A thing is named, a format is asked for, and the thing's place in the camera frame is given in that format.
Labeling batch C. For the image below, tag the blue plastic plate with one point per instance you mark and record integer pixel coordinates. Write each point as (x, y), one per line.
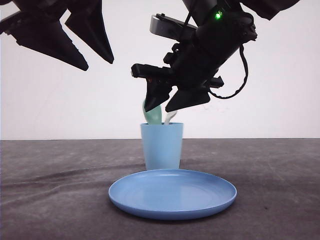
(172, 194)

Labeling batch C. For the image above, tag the mint green plastic spoon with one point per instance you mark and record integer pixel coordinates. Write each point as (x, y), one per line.
(154, 116)

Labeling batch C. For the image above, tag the white plastic fork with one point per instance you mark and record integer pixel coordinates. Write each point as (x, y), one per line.
(169, 116)

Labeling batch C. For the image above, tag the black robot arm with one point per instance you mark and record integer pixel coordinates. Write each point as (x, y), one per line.
(225, 21)

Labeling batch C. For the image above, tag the light blue plastic cup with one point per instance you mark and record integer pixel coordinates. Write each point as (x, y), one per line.
(162, 145)

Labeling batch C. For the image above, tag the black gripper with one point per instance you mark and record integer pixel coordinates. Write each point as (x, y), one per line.
(190, 65)
(36, 26)

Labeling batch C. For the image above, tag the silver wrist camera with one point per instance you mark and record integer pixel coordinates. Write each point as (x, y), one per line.
(171, 28)

